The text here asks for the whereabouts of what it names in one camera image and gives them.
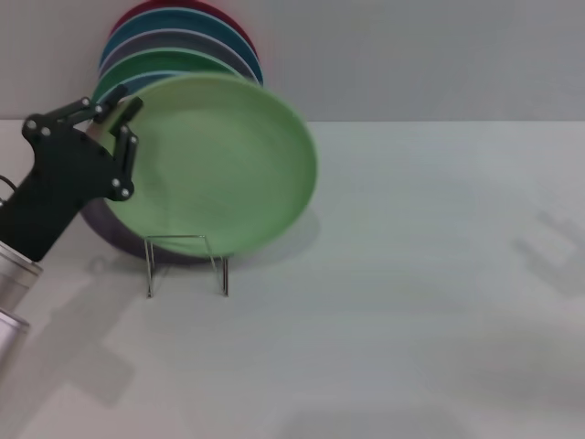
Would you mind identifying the lilac plate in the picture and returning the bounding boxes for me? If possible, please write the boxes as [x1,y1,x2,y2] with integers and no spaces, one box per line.
[80,200,217,267]

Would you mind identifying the grey purple plate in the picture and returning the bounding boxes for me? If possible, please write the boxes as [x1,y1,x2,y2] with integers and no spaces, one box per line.
[97,28,262,84]

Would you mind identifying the light blue plate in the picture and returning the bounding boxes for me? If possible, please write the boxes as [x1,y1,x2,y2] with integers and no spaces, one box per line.
[90,70,174,109]

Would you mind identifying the light green plate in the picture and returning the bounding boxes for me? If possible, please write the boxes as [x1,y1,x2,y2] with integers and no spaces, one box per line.
[102,74,320,258]

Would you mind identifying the clear acrylic plate rack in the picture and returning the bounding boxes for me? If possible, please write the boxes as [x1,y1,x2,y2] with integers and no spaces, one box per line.
[144,233,229,299]

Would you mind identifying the teal plate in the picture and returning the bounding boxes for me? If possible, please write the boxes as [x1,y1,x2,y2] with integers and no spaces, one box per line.
[99,8,264,87]

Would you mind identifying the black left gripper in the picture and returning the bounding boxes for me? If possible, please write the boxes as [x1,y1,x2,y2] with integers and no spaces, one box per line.
[0,83,145,262]

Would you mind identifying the dark green plate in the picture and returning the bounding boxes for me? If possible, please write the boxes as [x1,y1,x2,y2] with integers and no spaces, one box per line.
[92,47,249,104]

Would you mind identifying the crimson plate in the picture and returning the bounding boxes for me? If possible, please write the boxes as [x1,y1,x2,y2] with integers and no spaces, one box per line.
[109,0,260,60]

